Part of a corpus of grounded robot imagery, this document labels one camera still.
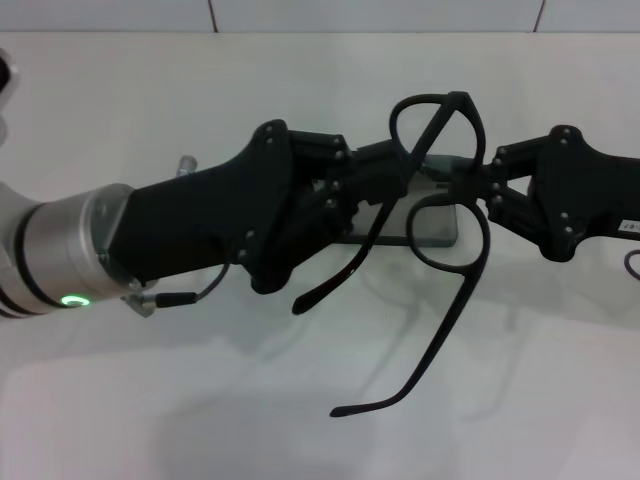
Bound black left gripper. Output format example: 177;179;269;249
106;119;417;297

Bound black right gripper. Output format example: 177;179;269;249
451;124;640;262

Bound black glasses case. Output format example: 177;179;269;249
344;152;460;248

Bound black glasses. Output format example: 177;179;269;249
291;90;494;419

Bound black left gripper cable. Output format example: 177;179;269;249
121;259;234;320

